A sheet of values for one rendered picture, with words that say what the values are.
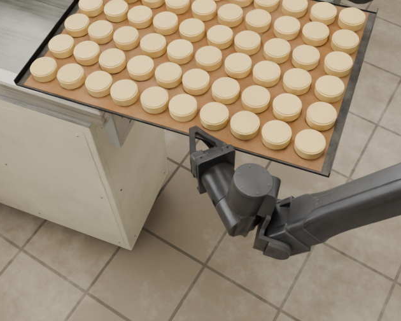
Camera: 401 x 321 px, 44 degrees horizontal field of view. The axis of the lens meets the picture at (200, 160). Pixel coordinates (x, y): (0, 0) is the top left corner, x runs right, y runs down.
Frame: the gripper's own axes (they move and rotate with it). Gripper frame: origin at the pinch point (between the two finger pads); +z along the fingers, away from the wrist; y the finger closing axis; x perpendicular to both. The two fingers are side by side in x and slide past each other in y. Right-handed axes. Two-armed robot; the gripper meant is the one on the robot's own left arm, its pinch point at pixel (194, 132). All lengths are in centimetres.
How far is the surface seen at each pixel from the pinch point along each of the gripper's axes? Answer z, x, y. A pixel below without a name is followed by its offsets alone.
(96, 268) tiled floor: 25, -32, 98
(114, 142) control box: 22.7, -12.1, 26.6
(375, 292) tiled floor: -23, 54, 101
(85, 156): 22.9, -19.5, 28.3
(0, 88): 35.4, -30.8, 11.0
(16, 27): 55, -24, 13
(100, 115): 18.5, -13.3, 10.2
